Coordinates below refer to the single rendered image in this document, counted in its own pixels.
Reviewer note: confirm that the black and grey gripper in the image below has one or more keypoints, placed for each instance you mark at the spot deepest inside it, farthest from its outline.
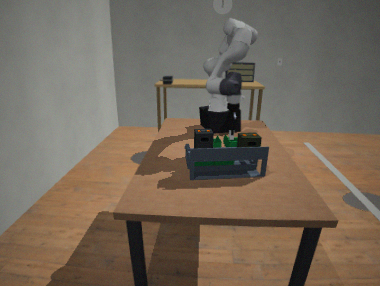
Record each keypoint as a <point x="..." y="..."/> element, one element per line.
<point x="232" y="118"/>

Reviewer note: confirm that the grey shelf rack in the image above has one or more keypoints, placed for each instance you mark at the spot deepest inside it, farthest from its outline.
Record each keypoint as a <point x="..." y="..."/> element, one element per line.
<point x="245" y="168"/>

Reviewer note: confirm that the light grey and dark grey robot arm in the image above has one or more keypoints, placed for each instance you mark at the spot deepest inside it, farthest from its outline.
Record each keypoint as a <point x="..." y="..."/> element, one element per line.
<point x="234" y="47"/>

